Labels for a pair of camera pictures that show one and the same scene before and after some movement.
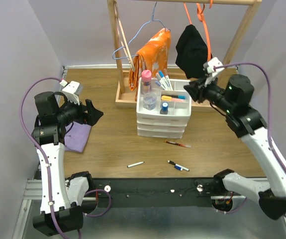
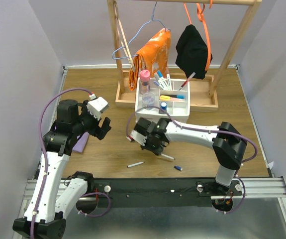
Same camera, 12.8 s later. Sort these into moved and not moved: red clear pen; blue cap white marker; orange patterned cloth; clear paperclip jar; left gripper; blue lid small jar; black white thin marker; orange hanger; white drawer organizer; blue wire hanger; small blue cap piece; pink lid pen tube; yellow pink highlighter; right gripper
Moved: left gripper; right gripper; black white thin marker; red clear pen; clear paperclip jar
Not moved: small blue cap piece; blue cap white marker; orange hanger; blue wire hanger; yellow pink highlighter; blue lid small jar; pink lid pen tube; white drawer organizer; orange patterned cloth
